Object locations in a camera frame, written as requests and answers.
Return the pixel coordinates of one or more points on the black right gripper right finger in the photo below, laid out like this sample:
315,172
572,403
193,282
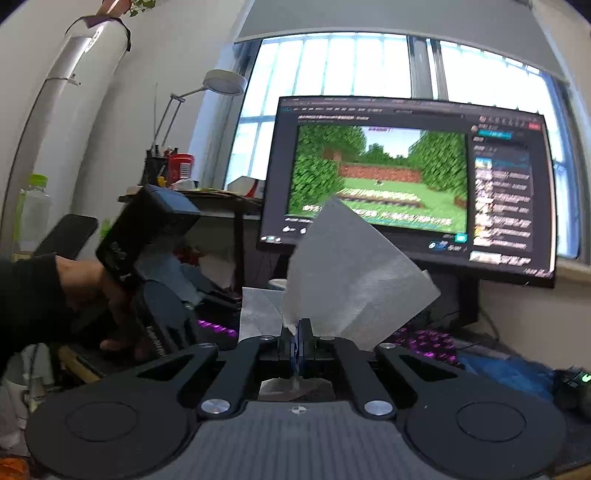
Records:
340,362

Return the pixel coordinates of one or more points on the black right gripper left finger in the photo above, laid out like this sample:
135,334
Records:
243,370

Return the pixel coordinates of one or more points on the blue patterned ceramic mug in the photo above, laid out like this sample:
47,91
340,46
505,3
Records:
277,284

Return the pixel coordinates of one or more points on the blue desk mat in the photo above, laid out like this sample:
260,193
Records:
535,379

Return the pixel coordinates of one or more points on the white red box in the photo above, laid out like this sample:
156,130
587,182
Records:
247,187

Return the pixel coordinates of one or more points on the clear plastic water bottle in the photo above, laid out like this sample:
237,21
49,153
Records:
32,215

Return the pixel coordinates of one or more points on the black pen holder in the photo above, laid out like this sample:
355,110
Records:
154,168

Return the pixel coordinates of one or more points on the black sleeved left forearm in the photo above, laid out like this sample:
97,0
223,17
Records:
33,305

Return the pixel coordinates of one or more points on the black AOC computer monitor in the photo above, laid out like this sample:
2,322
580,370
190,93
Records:
462,187

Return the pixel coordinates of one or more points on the white standing air conditioner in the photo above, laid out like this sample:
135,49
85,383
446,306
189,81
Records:
56,132

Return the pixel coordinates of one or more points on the black smartphone on stand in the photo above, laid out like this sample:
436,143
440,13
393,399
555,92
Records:
68,236

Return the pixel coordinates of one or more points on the black backlit mechanical keyboard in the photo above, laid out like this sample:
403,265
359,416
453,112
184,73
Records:
431,344

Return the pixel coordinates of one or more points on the potted green plant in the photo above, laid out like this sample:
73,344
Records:
118,8

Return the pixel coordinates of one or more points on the red cylindrical can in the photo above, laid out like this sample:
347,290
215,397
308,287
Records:
179,167

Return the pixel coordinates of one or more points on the white paper tissue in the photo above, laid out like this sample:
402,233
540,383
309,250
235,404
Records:
349,282

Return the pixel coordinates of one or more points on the black gaming mouse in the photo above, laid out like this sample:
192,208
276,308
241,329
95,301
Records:
571,391

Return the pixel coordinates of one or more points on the person's left hand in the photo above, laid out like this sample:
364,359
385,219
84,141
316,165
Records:
95,297

